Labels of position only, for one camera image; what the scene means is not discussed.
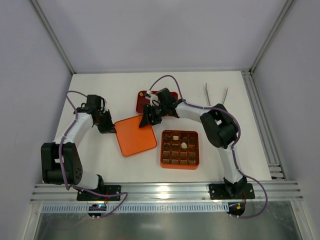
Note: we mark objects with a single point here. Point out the red rectangular tray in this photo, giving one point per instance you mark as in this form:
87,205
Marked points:
141,101

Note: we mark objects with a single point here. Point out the slotted cable duct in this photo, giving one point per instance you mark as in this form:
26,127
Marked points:
135,208

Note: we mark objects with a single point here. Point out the right aluminium frame rail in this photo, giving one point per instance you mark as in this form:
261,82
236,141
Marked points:
269,146

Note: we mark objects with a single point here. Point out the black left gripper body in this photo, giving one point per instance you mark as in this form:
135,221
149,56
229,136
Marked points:
105,122

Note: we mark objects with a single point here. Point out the orange box lid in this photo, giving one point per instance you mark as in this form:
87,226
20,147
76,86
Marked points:
132,139

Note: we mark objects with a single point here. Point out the orange chocolate box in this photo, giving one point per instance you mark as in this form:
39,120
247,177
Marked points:
176,157

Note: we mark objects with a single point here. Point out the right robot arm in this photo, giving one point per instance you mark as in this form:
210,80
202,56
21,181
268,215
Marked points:
219,127

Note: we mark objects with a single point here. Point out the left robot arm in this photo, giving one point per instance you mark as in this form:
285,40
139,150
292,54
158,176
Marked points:
60,160

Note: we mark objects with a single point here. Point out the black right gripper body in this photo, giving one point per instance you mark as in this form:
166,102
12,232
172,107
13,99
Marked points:
153,114

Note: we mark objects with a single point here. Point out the metal serving tongs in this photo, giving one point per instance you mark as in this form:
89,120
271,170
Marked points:
207,96

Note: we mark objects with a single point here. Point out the white oval chocolate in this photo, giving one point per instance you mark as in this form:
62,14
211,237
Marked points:
184,145

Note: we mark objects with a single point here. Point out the aluminium mounting rail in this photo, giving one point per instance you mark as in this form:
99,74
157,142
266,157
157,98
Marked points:
276,190

